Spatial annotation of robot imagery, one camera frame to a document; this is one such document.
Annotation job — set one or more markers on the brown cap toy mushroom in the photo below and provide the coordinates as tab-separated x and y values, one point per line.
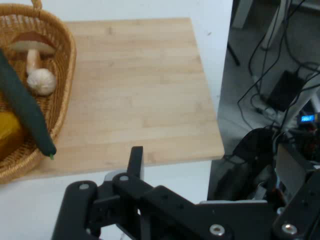
32	41

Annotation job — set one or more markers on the black rounded base cover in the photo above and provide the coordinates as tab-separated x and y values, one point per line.
250	155

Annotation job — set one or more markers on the dark green cucumber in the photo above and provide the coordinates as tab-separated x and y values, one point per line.
25	105

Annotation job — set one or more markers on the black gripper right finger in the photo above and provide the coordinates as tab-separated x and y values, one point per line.
300	217

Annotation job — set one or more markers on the black power adapter box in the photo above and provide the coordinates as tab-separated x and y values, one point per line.
287	90

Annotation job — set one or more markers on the white metal stand leg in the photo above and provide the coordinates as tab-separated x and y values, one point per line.
275	25

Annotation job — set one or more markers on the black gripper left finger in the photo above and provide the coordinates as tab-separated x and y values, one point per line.
150	200

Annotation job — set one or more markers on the wooden cutting board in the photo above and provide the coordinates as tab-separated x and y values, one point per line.
137	87

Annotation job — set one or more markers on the device with blue display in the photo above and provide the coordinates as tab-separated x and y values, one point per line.
307	118

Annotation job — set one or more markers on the yellow bell pepper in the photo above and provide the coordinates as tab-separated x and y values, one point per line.
8	135

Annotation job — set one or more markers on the woven wicker basket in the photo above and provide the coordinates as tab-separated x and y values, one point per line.
67	50

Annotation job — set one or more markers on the white garlic bulb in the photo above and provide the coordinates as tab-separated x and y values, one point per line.
41	81

